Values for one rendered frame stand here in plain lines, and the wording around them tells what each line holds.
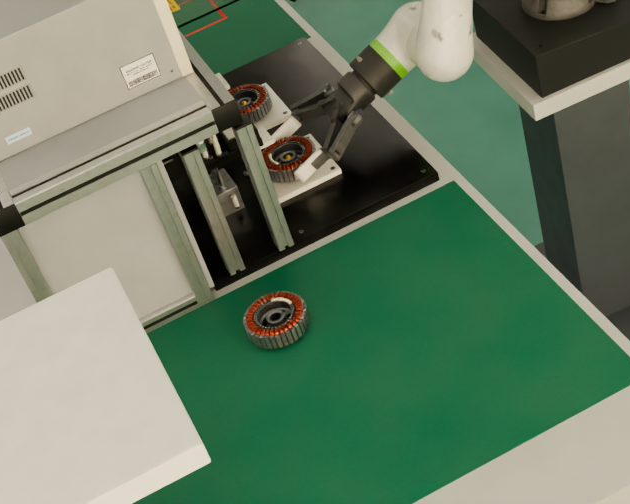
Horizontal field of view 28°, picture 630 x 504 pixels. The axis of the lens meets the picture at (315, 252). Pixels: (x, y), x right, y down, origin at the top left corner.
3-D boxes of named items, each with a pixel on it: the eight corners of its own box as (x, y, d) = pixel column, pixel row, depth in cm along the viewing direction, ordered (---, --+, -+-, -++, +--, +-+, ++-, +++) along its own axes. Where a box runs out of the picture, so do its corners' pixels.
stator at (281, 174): (305, 141, 251) (300, 126, 249) (328, 167, 242) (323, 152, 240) (255, 165, 249) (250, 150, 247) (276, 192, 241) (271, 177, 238)
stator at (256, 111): (258, 89, 269) (254, 75, 267) (281, 110, 261) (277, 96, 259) (213, 113, 267) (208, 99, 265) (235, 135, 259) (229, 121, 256)
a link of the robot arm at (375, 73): (359, 35, 241) (380, 54, 234) (392, 71, 249) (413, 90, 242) (337, 57, 242) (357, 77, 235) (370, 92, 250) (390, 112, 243)
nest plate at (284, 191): (311, 137, 253) (310, 132, 253) (342, 173, 242) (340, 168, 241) (245, 169, 251) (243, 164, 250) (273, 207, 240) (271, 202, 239)
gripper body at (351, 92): (384, 103, 241) (349, 137, 242) (365, 85, 248) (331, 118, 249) (362, 81, 236) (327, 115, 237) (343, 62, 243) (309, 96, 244)
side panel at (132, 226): (209, 291, 230) (150, 154, 209) (214, 300, 227) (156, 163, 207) (70, 360, 225) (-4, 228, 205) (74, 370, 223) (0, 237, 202)
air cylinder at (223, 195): (232, 188, 248) (223, 166, 244) (245, 207, 242) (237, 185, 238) (209, 199, 247) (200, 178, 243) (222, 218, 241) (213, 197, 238)
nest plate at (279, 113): (267, 86, 272) (265, 82, 271) (294, 117, 260) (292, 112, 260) (205, 116, 269) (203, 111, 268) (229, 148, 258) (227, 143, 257)
